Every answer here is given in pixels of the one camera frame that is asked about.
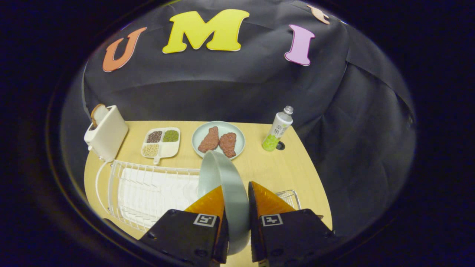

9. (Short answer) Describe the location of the brown meat piece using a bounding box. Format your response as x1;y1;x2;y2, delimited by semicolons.
219;132;237;159
197;126;220;154

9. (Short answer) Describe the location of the white toaster cable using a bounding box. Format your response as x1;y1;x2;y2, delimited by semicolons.
95;160;112;214

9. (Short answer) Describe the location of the white wire dish rack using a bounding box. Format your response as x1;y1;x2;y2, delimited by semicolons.
107;159;203;233

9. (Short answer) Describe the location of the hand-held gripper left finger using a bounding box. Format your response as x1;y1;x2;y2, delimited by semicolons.
138;185;229;267

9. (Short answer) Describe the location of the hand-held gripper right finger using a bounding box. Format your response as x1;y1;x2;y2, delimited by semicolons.
248;181;338;267

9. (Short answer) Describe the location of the white toaster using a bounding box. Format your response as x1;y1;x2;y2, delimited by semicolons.
84;105;129;162

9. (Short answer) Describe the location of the bread slice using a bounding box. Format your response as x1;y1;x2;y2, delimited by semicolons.
91;103;109;128

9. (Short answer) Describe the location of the white divided tray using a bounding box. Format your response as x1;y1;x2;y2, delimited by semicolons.
141;127;181;165

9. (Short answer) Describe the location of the pale green round dish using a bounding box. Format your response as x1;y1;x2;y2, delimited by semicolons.
191;121;246;161

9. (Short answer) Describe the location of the green tea bottle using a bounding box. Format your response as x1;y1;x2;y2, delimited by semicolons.
262;106;294;152

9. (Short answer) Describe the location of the white drip tray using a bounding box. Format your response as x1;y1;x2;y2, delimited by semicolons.
118;168;201;223

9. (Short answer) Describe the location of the pale green plate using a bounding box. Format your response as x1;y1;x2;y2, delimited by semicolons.
197;150;250;256

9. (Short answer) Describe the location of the metal wire basket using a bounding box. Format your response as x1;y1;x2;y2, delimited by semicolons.
275;189;302;211

